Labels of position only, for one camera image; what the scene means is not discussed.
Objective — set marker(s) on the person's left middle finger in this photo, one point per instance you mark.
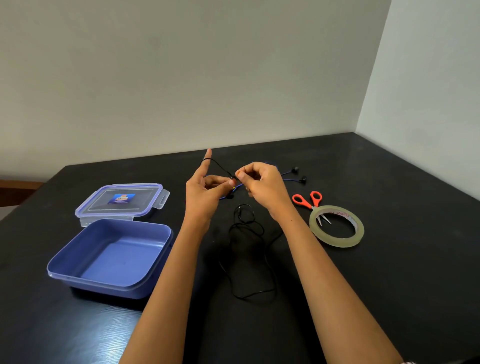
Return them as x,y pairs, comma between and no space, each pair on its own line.
215,180

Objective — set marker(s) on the person's left forearm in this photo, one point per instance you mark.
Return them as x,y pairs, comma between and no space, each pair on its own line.
168,292

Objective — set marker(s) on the person's right hand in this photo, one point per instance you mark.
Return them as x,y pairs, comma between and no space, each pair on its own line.
272,191

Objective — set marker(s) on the clear container lid blue rim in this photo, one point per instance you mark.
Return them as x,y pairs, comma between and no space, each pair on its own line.
120,198

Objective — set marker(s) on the blue plastic container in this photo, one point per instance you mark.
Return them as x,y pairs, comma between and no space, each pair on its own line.
112,255

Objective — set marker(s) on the person's left thumb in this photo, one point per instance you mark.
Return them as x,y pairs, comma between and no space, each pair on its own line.
223,188

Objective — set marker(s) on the person's right forearm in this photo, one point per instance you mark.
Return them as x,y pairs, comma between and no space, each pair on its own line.
330,292

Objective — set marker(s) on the brown wooden furniture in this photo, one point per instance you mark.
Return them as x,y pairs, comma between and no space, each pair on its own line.
17,193

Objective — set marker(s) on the clear adhesive tape roll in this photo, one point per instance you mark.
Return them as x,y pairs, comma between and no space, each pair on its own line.
337,243

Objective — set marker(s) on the person's left hand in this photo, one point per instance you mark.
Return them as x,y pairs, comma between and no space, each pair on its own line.
198,204

